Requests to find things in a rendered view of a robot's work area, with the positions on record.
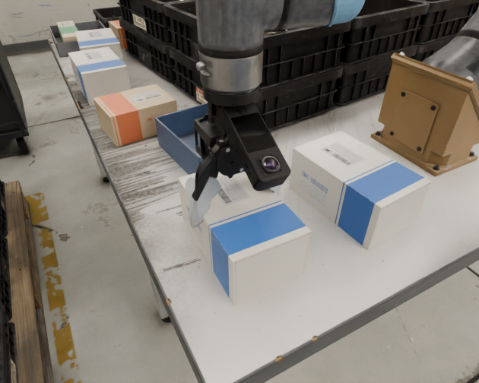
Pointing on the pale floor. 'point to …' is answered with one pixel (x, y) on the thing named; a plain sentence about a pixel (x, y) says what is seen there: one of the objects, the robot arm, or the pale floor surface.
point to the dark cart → (1, 93)
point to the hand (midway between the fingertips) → (239, 215)
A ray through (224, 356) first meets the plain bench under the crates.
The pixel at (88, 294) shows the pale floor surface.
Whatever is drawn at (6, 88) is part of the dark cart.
